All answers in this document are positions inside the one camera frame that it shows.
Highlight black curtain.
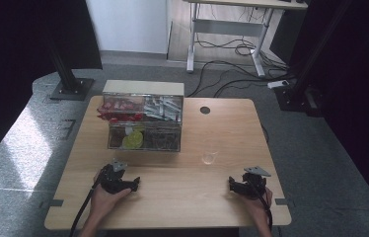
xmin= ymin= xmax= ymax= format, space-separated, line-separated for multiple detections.
xmin=0 ymin=0 xmax=104 ymax=174
xmin=268 ymin=0 xmax=369 ymax=225

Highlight black floor cables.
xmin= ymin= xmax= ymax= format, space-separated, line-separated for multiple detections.
xmin=186 ymin=34 xmax=298 ymax=99

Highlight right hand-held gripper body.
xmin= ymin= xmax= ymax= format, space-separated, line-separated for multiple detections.
xmin=237 ymin=165 xmax=272 ymax=200

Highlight clear acrylic tea organizer box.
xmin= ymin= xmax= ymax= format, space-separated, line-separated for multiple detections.
xmin=97 ymin=79 xmax=185 ymax=153

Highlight grey tape strip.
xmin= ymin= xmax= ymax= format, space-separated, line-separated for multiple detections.
xmin=274 ymin=197 xmax=296 ymax=208
xmin=38 ymin=198 xmax=65 ymax=210

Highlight black metal stand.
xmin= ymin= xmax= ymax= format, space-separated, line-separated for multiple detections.
xmin=44 ymin=31 xmax=96 ymax=102
xmin=273 ymin=0 xmax=354 ymax=114

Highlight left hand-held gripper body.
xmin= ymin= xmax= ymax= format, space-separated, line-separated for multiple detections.
xmin=99 ymin=158 xmax=133 ymax=195

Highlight clear plastic cup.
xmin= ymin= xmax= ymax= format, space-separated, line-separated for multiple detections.
xmin=200 ymin=150 xmax=219 ymax=166

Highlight pile of white packets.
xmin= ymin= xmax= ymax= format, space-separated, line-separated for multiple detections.
xmin=144 ymin=96 xmax=184 ymax=121

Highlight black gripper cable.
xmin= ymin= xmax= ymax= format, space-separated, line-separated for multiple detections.
xmin=69 ymin=171 xmax=106 ymax=237
xmin=250 ymin=179 xmax=274 ymax=232

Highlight person's right hand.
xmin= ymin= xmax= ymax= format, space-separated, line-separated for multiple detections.
xmin=242 ymin=187 xmax=274 ymax=225

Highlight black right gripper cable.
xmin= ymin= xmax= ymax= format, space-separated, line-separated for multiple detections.
xmin=250 ymin=179 xmax=274 ymax=232

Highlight person's left hand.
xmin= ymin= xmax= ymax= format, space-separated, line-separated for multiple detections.
xmin=90 ymin=170 xmax=132 ymax=219

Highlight white power strip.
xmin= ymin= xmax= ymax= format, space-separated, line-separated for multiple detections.
xmin=267 ymin=79 xmax=291 ymax=90

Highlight white metal frame desk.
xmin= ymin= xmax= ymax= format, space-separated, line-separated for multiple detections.
xmin=182 ymin=0 xmax=309 ymax=79

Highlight pile of red packets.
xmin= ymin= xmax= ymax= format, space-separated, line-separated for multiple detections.
xmin=97 ymin=100 xmax=144 ymax=124

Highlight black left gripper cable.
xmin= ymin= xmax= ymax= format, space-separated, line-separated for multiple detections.
xmin=69 ymin=171 xmax=106 ymax=237

